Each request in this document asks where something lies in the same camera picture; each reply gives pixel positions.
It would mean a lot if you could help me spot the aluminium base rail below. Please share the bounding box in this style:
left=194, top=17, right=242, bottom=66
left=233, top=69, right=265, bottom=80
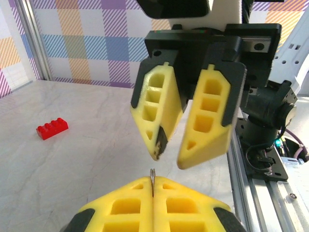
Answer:
left=227, top=137, right=309, bottom=232

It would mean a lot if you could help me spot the metal keyring with rings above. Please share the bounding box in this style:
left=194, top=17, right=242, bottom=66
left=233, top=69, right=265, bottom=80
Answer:
left=149, top=168, right=156, bottom=197

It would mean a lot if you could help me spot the small red toy brick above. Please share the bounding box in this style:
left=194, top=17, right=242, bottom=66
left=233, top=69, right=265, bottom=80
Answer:
left=36, top=117, right=70, bottom=141

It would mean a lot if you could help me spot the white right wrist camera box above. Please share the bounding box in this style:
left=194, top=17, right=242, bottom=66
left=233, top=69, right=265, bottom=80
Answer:
left=135, top=0, right=254, bottom=31

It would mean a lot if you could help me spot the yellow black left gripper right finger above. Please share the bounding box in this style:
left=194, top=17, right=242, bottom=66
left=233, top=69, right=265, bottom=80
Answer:
left=154, top=176, right=246, bottom=232

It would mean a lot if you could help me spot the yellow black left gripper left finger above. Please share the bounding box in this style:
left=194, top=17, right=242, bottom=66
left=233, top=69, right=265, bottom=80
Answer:
left=65, top=176, right=155, bottom=232

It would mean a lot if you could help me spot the aluminium corner post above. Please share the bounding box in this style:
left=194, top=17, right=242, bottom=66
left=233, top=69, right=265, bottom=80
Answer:
left=14, top=0, right=53, bottom=82

